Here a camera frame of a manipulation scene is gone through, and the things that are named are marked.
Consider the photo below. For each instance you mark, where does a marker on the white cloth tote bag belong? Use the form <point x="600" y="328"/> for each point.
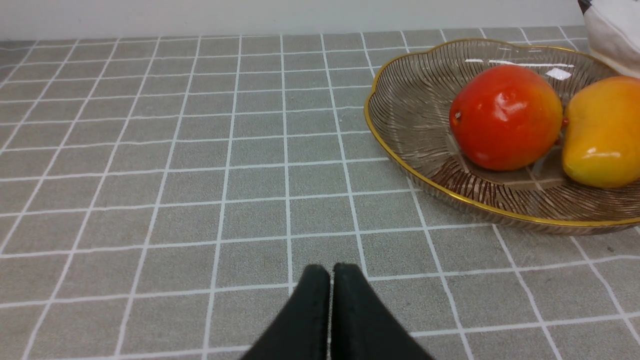
<point x="613" y="30"/>

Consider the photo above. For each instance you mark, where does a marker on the red round fruit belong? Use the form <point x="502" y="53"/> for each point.
<point x="506" y="118"/>

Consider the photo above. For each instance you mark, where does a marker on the yellow orange mango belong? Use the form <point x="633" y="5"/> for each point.
<point x="602" y="139"/>

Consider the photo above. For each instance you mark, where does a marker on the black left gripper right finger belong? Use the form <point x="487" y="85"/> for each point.
<point x="362" y="328"/>

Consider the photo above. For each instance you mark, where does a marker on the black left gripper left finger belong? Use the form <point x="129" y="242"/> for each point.
<point x="300" y="329"/>

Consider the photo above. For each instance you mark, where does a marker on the gold-rimmed glass fruit bowl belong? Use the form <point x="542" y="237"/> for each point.
<point x="407" y="111"/>

